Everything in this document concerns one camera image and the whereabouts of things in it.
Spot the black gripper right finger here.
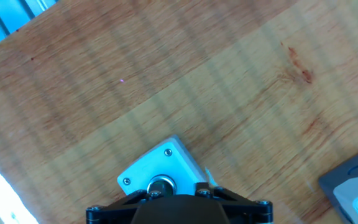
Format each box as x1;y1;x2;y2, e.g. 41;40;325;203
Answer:
194;182;273;224

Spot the grey box green button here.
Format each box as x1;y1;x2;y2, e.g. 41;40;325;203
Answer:
116;134;219;196

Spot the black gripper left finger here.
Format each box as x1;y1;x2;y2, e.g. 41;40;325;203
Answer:
85;183;168;224

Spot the wood-grain table mat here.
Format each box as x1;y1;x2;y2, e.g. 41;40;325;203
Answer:
0;0;358;224

